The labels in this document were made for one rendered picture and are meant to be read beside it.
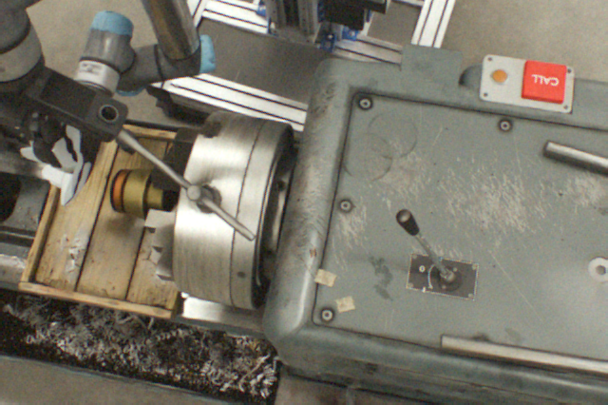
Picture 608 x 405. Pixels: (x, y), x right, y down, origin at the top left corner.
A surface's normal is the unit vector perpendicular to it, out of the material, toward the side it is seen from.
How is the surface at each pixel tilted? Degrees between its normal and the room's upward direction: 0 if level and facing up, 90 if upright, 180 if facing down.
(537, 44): 0
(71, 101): 33
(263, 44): 0
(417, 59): 0
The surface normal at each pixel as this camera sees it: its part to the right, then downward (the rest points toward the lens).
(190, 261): -0.17, 0.48
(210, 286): -0.19, 0.72
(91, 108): 0.50, -0.35
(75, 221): -0.04, -0.34
